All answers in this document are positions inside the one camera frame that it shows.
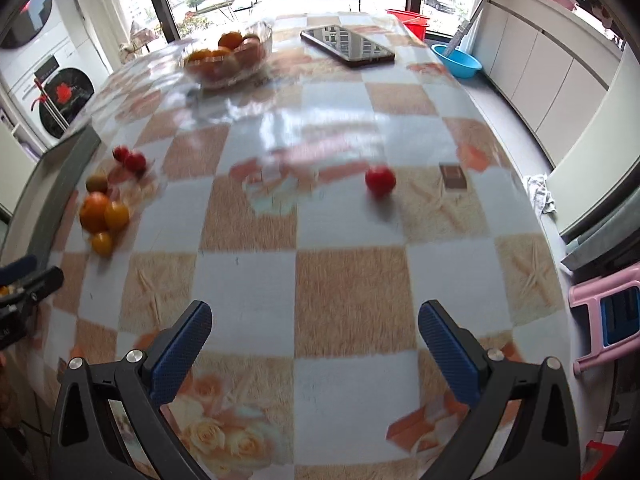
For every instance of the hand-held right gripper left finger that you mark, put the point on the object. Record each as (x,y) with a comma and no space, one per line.
(182,355)

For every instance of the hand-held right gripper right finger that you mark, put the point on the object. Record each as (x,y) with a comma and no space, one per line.
(445,355)

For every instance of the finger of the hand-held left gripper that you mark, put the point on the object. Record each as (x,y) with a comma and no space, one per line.
(42,281)
(20,266)

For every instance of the small yellow kumquat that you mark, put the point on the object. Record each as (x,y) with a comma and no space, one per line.
(102,243)

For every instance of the large orange tangerine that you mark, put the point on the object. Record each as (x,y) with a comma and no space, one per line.
(93,211)

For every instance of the brownish kiwi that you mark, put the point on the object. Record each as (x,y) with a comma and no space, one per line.
(96,183)

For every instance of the small red fruit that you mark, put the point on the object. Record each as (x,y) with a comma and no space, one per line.
(135,162)
(120,153)

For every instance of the red tomato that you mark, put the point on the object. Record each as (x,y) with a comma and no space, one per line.
(380,180)

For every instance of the glass bowl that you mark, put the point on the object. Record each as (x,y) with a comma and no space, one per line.
(225,80)

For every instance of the checked floral tablecloth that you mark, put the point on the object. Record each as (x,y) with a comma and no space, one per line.
(350,285)

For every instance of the mop with red parts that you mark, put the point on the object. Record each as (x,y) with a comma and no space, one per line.
(47,102)

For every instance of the pink plastic stool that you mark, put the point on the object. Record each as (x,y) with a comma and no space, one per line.
(597,290)

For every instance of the white washing machine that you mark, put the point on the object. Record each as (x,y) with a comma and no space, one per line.
(65,95)

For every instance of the white rag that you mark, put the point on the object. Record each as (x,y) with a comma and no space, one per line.
(540,195)

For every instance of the white panel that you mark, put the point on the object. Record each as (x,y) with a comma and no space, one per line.
(595,170)

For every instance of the white dryer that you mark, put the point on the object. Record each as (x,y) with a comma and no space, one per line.
(27,17)

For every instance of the blue plastic basin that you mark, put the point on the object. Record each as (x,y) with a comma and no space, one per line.
(457,62)

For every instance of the white cabinet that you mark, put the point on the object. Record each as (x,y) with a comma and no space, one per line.
(540,60)

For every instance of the metal mop stick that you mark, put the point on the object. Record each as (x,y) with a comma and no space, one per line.
(465,25)

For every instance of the red plastic bucket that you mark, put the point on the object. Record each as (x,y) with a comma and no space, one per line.
(410,20)

